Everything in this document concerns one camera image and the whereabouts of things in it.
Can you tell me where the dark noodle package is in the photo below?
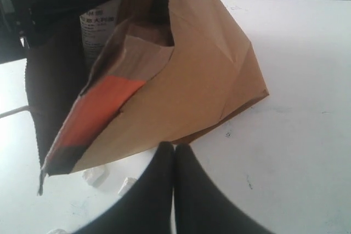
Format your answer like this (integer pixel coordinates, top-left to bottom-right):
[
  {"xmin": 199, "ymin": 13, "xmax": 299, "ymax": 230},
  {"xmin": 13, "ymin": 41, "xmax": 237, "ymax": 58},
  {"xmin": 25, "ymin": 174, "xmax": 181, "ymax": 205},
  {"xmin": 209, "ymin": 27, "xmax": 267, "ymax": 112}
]
[{"xmin": 80, "ymin": 0, "xmax": 121, "ymax": 70}]

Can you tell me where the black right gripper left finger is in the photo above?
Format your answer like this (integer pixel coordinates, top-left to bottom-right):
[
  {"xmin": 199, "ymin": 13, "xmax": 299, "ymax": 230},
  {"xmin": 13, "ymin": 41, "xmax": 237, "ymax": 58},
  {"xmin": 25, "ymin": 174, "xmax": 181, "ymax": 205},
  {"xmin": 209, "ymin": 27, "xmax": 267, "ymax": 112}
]
[{"xmin": 76, "ymin": 142, "xmax": 174, "ymax": 234}]

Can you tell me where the brown paper shopping bag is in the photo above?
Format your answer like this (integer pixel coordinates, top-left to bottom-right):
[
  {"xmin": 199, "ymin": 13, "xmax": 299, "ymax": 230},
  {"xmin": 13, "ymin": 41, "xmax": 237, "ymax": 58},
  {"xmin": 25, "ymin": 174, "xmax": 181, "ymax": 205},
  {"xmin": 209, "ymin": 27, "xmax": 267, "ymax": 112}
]
[{"xmin": 25, "ymin": 0, "xmax": 268, "ymax": 181}]

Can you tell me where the white paper scrap near jar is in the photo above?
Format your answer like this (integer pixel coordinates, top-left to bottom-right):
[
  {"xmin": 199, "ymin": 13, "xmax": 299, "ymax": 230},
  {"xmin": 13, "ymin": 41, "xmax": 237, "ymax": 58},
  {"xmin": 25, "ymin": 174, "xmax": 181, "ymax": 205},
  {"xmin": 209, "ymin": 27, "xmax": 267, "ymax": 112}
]
[{"xmin": 118, "ymin": 177, "xmax": 137, "ymax": 197}]

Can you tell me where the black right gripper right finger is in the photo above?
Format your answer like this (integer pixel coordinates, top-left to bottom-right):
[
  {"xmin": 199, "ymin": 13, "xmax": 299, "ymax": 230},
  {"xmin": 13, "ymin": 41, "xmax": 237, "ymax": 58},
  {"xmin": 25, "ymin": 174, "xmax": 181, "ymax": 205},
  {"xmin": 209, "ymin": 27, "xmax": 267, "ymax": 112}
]
[{"xmin": 174, "ymin": 144, "xmax": 271, "ymax": 234}]

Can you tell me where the brown orange coffee pouch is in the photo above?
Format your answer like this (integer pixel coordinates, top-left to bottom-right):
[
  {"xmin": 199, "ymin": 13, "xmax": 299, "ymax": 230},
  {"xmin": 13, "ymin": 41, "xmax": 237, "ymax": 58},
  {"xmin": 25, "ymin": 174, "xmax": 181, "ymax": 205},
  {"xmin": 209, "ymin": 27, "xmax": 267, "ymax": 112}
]
[{"xmin": 42, "ymin": 21, "xmax": 174, "ymax": 175}]

